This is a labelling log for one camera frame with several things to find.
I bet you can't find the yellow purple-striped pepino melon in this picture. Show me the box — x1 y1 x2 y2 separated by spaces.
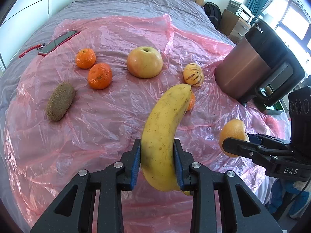
183 63 204 87

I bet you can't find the large yellow-red apple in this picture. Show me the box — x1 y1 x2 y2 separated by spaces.
127 46 163 79

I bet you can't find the small mandarin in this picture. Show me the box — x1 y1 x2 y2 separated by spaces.
75 48 96 69

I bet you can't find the black backpack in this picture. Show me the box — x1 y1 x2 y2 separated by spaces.
204 2 222 29

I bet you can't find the smartphone with red case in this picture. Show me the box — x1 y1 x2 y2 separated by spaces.
19 30 79 58

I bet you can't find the blue white gloved right hand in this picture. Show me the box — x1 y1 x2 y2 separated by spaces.
265 179 310 219

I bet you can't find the brown kiwi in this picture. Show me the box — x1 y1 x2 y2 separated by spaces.
46 82 75 122

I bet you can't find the wooden drawer cabinet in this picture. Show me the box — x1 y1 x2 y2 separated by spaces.
218 10 251 44

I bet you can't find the yellow banana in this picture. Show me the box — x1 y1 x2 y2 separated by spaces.
141 84 191 192

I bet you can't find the white wardrobe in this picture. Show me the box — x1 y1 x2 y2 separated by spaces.
1 0 72 70

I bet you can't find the large mandarin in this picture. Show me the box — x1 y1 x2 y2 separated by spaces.
87 63 112 90

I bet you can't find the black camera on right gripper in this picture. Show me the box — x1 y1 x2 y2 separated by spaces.
288 86 311 157

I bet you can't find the pink plastic sheet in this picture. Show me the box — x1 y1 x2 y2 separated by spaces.
3 13 291 233

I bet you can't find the grey bed cover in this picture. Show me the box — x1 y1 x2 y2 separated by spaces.
0 0 292 233

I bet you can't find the small orange-yellow apple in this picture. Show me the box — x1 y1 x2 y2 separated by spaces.
219 119 249 157

